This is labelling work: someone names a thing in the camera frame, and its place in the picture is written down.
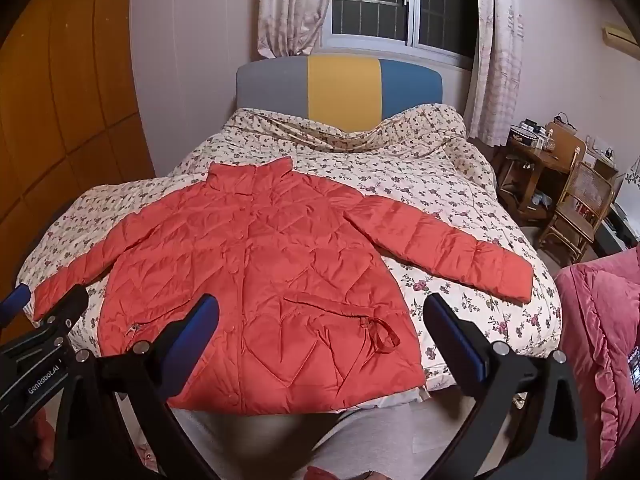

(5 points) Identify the patterned curtain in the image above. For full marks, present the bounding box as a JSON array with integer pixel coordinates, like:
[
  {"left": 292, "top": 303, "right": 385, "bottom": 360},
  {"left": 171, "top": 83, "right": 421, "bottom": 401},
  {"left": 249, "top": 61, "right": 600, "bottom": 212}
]
[
  {"left": 257, "top": 0, "right": 341, "bottom": 58},
  {"left": 467, "top": 0, "right": 526, "bottom": 148}
]

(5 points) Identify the orange wooden wardrobe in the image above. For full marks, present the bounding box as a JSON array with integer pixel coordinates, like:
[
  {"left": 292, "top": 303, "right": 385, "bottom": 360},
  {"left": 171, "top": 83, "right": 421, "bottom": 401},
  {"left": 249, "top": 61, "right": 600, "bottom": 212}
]
[{"left": 0, "top": 0, "right": 156, "bottom": 261}]

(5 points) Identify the orange puffer jacket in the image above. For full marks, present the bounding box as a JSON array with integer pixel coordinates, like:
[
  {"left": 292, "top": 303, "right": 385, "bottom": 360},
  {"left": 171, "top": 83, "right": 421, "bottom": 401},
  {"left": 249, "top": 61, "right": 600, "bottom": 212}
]
[{"left": 32, "top": 156, "right": 533, "bottom": 416}]

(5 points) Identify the grey yellow blue headboard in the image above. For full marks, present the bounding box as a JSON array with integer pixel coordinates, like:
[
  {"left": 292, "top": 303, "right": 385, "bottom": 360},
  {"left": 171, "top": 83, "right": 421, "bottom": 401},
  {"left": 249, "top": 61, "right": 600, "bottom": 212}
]
[{"left": 236, "top": 55, "right": 445, "bottom": 133}]

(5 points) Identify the round tin box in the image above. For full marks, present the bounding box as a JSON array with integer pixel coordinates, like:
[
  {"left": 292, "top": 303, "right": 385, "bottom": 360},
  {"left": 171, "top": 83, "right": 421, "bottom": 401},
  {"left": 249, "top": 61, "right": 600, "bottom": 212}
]
[{"left": 509, "top": 126, "right": 539, "bottom": 149}]

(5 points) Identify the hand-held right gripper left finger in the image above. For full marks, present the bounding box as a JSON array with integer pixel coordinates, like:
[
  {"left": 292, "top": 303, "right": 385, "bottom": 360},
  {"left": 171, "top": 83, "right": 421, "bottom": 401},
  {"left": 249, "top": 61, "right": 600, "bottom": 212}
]
[{"left": 52, "top": 294, "right": 221, "bottom": 480}]

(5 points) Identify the barred window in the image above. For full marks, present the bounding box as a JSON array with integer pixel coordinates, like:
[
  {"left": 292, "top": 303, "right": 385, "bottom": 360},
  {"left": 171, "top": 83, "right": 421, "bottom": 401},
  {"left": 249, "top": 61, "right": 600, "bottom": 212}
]
[{"left": 320, "top": 0, "right": 481, "bottom": 68}]

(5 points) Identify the floral quilt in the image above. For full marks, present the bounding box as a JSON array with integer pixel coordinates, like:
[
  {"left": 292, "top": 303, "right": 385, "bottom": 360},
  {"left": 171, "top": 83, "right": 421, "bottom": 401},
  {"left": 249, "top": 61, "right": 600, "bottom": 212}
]
[{"left": 15, "top": 102, "right": 561, "bottom": 391}]

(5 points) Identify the black label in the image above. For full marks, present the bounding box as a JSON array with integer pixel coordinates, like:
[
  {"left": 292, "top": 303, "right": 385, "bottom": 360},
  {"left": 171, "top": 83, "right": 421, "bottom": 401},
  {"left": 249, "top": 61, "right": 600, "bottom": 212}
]
[{"left": 627, "top": 345, "right": 640, "bottom": 393}]

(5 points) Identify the pink quilt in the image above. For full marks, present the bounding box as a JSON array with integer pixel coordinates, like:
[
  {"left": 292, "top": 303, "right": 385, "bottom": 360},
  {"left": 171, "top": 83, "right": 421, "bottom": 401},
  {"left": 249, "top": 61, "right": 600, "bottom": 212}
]
[{"left": 555, "top": 245, "right": 640, "bottom": 471}]

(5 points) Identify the wall air conditioner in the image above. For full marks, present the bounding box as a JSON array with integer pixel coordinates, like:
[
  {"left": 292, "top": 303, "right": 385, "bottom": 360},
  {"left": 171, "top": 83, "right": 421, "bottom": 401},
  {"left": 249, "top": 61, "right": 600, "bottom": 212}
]
[{"left": 602, "top": 22, "right": 638, "bottom": 53}]

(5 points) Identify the rattan chair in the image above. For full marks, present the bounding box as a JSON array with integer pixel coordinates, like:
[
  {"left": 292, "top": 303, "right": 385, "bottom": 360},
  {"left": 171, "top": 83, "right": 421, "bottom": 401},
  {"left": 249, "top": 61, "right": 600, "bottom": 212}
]
[{"left": 537, "top": 160, "right": 616, "bottom": 263}]

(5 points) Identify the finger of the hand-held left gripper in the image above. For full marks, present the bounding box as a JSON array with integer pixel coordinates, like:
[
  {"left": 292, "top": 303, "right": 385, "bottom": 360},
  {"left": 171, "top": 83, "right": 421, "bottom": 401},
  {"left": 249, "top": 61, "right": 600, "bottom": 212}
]
[
  {"left": 0, "top": 283, "right": 32, "bottom": 317},
  {"left": 31, "top": 284, "right": 90, "bottom": 342}
]

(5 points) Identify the yellow bedside table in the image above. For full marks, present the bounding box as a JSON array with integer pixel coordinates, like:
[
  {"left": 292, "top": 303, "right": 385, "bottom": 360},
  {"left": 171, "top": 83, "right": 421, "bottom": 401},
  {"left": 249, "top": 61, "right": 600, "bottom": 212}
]
[{"left": 492, "top": 132, "right": 621, "bottom": 226}]

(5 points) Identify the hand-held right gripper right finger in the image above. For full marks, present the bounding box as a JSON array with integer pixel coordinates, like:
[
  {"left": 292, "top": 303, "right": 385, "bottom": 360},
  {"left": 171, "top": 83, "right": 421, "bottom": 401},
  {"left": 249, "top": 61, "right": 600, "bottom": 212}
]
[{"left": 424, "top": 292, "right": 588, "bottom": 480}]

